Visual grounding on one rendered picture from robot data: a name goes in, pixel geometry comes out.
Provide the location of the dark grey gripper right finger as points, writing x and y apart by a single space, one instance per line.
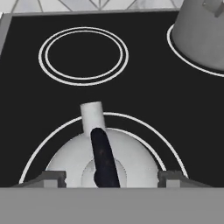
172 178

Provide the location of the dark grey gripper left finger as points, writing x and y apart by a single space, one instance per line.
52 178

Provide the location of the black hob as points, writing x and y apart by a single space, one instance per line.
145 96

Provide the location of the grey metal pot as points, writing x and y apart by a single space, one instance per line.
201 32

